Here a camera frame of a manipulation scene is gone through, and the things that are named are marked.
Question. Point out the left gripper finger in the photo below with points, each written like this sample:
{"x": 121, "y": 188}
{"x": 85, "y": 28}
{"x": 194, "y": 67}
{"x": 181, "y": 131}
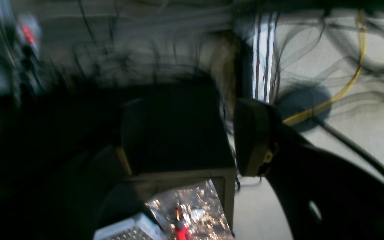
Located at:
{"x": 323, "y": 196}

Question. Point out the white power strip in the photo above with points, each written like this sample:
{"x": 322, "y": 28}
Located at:
{"x": 28, "y": 34}

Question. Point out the black box under table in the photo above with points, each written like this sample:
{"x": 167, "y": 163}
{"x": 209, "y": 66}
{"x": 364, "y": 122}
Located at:
{"x": 174, "y": 135}

